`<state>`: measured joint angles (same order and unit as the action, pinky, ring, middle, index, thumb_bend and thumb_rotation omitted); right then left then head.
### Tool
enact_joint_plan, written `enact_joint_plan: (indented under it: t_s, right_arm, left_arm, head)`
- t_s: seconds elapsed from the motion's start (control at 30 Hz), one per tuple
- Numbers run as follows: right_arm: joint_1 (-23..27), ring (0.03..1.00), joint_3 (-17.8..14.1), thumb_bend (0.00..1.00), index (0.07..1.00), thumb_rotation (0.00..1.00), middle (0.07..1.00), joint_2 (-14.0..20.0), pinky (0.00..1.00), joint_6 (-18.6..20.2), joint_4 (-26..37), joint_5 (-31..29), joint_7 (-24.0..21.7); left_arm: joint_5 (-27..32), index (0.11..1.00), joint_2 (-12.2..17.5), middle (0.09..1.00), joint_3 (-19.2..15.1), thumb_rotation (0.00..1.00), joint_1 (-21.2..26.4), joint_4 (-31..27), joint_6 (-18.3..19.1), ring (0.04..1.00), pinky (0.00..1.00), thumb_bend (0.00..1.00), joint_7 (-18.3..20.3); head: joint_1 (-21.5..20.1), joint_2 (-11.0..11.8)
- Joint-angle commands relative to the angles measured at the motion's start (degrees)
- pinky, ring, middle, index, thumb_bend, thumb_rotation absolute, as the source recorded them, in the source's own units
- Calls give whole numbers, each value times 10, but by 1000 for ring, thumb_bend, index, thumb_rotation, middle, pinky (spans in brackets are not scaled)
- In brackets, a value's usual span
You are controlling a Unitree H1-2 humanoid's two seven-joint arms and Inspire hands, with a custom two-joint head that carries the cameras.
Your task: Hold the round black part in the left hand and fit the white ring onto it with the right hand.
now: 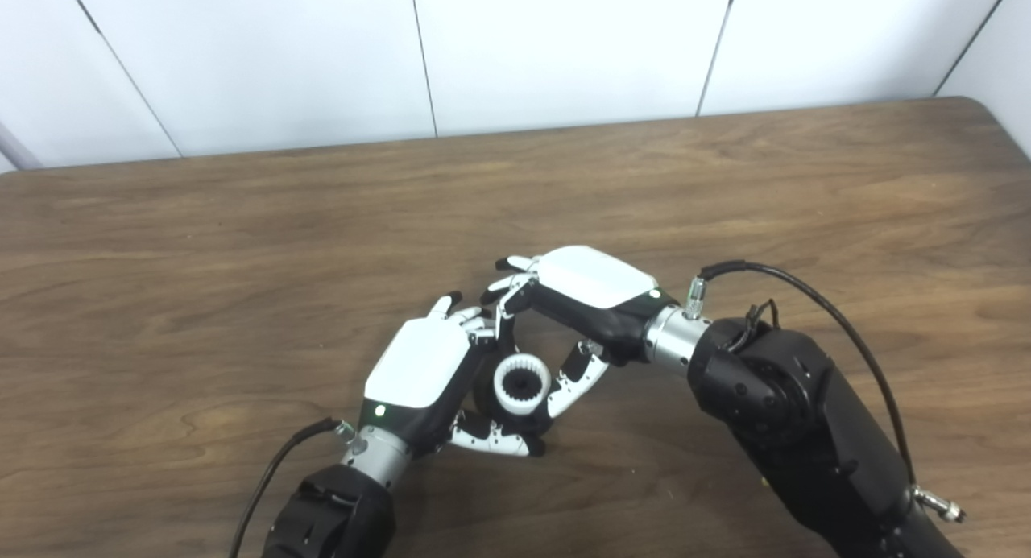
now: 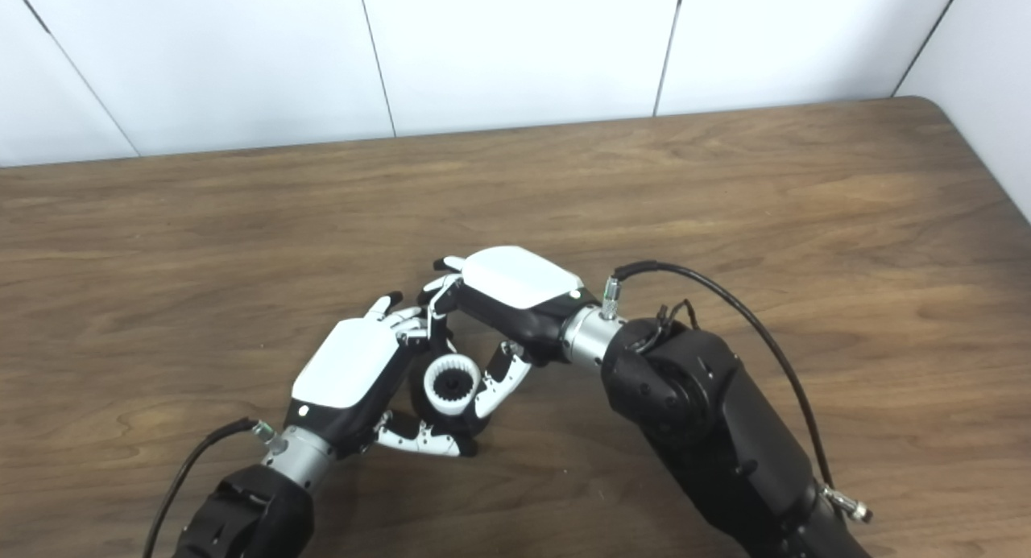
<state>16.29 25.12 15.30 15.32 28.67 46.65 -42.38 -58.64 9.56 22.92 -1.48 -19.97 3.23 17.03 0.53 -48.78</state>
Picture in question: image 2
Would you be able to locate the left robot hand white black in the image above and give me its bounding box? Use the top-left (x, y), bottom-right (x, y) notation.
top-left (285, 291), bottom-right (478, 463)

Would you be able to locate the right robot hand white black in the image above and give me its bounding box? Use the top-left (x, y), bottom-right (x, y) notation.
top-left (416, 246), bottom-right (602, 421)

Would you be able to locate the round black part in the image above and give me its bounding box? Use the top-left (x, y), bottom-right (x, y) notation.
top-left (408, 339), bottom-right (487, 440)

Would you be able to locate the white ring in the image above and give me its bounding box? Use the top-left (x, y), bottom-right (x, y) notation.
top-left (422, 353), bottom-right (483, 417)

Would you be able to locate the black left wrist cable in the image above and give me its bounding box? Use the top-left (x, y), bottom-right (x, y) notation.
top-left (142, 417), bottom-right (279, 558)

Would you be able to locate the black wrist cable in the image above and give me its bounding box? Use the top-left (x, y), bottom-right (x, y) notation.
top-left (142, 417), bottom-right (279, 558)
top-left (602, 259), bottom-right (874, 525)

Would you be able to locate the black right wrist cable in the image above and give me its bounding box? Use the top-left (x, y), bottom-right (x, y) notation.
top-left (602, 259), bottom-right (874, 525)

